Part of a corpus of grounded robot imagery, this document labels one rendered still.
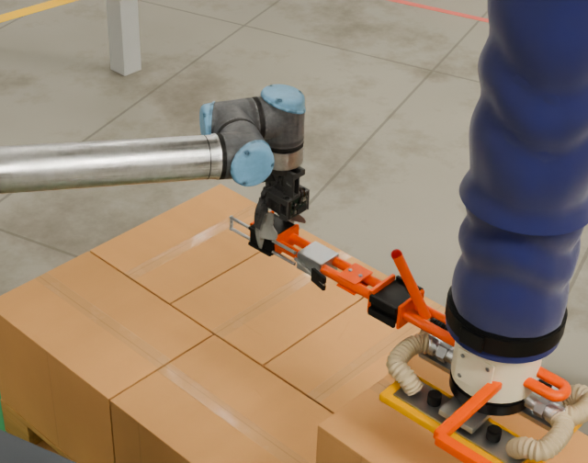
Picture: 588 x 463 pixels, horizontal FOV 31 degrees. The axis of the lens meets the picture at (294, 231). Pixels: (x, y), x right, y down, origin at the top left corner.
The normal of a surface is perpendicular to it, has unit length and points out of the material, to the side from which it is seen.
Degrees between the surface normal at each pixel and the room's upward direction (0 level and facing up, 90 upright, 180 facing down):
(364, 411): 0
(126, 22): 90
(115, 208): 0
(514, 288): 75
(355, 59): 0
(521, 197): 99
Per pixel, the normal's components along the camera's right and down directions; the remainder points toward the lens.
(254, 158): 0.40, 0.52
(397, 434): 0.04, -0.82
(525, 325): 0.07, 0.61
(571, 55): -0.13, 0.54
